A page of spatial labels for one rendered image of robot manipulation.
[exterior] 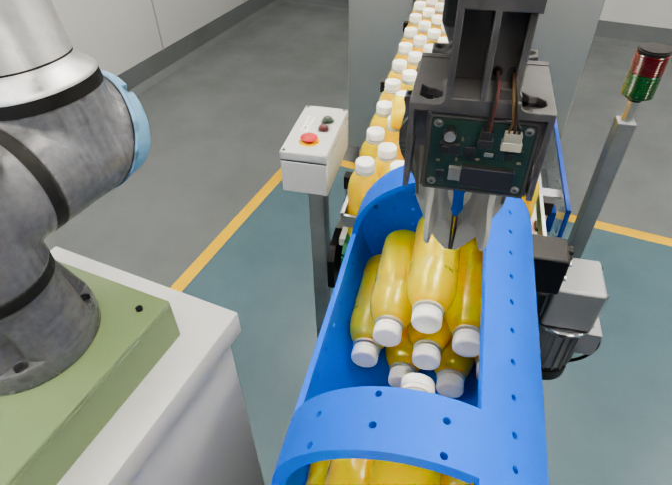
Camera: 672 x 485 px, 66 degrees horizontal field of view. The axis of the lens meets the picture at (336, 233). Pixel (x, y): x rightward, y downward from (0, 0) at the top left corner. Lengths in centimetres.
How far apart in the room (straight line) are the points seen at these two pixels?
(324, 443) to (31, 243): 33
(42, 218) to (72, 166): 6
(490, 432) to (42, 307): 44
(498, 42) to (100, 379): 48
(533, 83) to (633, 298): 225
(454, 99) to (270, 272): 211
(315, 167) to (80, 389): 64
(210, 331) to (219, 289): 164
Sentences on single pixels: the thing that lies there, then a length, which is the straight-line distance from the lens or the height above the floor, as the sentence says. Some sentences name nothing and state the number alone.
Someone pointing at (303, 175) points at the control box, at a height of 105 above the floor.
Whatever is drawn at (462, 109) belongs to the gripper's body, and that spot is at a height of 154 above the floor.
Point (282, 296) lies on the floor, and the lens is 224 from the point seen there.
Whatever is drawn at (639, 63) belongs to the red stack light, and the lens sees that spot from 123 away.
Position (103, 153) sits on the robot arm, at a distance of 57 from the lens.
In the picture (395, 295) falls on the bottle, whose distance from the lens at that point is 72.
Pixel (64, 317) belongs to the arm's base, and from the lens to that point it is 60.
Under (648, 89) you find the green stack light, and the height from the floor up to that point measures 119.
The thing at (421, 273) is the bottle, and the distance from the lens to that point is 69.
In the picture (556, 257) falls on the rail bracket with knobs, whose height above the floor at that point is 100.
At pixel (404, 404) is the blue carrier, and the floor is 123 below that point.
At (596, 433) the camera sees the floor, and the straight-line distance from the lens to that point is 206.
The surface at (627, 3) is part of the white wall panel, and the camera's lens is 498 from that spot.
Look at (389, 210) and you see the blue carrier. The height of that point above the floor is 113.
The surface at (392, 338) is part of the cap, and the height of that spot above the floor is 110.
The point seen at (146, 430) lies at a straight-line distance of 62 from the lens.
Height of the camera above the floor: 167
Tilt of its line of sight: 42 degrees down
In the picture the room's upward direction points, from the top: 1 degrees counter-clockwise
